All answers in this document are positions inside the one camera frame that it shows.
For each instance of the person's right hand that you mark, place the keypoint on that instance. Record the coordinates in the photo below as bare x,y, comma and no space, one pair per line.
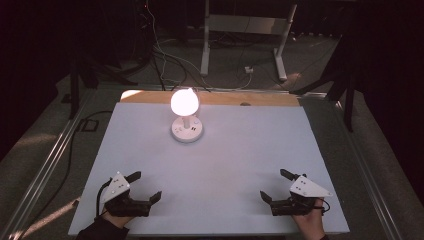
311,221

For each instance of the pale grey table mat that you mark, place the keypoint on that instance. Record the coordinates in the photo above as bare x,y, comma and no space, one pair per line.
216,173

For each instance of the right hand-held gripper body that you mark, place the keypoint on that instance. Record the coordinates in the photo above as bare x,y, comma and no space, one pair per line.
305,191

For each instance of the black tripod stand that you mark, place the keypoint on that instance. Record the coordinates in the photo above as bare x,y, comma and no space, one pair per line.
76,83
348,96

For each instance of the aluminium rail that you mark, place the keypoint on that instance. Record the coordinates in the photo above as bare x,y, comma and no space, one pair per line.
43,170
370,173

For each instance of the white power plug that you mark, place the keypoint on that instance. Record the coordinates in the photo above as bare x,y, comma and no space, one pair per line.
248,70

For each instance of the white metal desk frame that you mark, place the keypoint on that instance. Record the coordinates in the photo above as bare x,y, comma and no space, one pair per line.
245,24

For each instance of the person's left hand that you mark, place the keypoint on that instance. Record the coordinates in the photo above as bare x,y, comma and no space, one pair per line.
116,220

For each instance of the black square floor plate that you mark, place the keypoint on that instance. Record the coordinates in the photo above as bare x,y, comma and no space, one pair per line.
89,125

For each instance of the white globe table lamp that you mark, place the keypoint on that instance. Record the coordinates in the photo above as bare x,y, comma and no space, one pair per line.
184,101

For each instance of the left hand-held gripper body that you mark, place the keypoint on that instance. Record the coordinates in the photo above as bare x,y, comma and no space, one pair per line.
117,188

